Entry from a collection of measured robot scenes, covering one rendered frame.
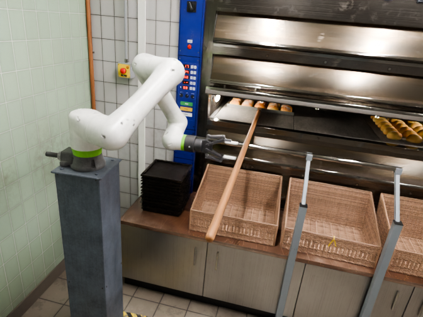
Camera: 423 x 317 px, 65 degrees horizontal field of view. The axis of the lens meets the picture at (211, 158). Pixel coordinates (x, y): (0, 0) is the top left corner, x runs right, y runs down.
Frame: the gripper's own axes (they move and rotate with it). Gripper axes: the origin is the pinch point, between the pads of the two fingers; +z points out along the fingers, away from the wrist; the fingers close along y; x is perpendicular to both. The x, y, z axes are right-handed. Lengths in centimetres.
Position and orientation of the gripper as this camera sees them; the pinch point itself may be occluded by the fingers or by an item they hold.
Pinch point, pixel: (231, 150)
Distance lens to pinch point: 179.2
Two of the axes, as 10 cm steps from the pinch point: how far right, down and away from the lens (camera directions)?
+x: -2.2, 3.6, -9.0
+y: -0.8, 9.2, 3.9
